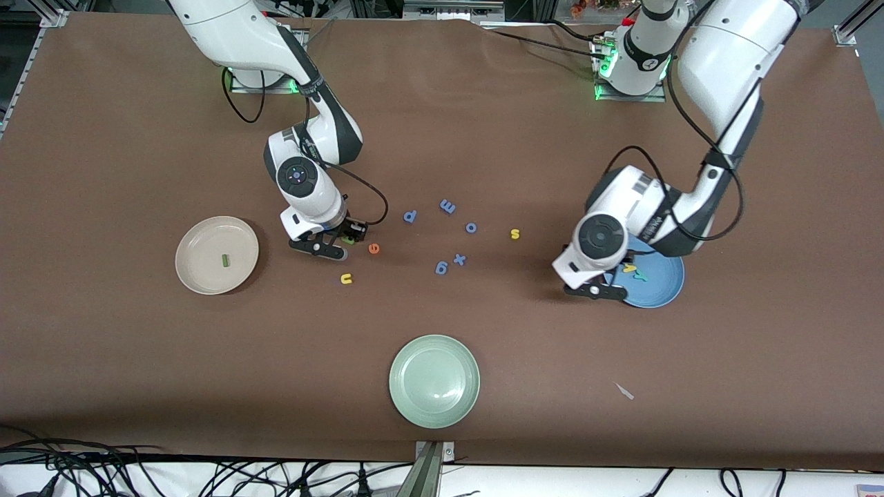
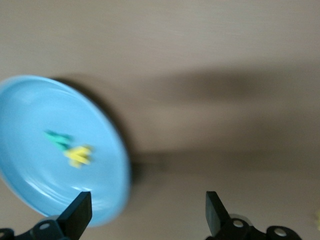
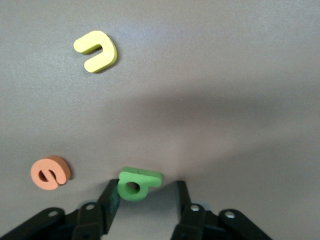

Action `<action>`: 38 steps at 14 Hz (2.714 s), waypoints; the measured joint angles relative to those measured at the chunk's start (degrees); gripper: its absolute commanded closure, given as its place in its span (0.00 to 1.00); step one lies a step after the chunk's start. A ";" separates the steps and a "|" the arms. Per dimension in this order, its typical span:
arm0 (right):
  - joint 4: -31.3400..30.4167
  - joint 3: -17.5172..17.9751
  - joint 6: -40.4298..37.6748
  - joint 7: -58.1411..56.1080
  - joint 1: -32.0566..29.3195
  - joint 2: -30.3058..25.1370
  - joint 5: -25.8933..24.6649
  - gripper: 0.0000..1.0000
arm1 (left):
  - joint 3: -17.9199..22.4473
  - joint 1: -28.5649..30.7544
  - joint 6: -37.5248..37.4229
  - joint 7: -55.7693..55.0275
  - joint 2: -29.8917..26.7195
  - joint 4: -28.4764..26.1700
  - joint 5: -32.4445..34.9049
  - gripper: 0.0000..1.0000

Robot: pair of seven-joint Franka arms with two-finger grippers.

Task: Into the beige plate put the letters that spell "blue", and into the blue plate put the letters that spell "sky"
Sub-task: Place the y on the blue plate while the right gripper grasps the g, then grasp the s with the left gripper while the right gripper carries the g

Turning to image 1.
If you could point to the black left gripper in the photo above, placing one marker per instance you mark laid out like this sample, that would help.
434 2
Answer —
628 257

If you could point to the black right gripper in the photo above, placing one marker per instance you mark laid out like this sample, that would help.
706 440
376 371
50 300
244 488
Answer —
353 229

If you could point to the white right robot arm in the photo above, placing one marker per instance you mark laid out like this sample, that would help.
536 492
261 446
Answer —
235 34

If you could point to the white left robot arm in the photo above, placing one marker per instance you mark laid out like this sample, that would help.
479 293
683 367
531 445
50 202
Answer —
732 62

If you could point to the blue plate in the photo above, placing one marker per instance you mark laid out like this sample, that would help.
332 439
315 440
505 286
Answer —
659 286

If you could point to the blue letter p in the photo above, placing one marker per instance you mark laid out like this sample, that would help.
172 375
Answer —
406 218

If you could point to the blue letter g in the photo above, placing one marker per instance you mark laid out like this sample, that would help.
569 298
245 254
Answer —
438 270

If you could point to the blue letter m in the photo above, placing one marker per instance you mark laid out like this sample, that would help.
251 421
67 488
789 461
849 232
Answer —
447 206

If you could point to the blue letter x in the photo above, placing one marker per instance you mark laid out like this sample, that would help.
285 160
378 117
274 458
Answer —
459 259

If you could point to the white paper scrap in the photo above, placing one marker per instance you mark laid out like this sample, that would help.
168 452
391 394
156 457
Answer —
624 391

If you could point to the brown table mat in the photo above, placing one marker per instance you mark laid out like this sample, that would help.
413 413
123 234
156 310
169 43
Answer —
442 138

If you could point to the beige plate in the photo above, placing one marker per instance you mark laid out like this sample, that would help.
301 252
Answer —
207 241

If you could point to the pale green plate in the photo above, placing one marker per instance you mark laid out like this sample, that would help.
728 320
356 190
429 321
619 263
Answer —
434 381

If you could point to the grey metal box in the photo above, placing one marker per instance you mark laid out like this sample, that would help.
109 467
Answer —
452 8

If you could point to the orange background objects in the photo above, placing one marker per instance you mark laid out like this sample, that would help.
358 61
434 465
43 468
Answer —
601 5

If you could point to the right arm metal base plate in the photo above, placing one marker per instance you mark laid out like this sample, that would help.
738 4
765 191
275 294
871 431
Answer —
242 88

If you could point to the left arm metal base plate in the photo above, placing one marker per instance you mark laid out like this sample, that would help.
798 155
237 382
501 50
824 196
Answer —
649 98

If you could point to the aluminium profile bracket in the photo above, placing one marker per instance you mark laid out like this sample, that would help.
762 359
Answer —
428 469

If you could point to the aluminium table frame rail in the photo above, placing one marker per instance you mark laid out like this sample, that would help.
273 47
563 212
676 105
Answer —
844 34
27 65

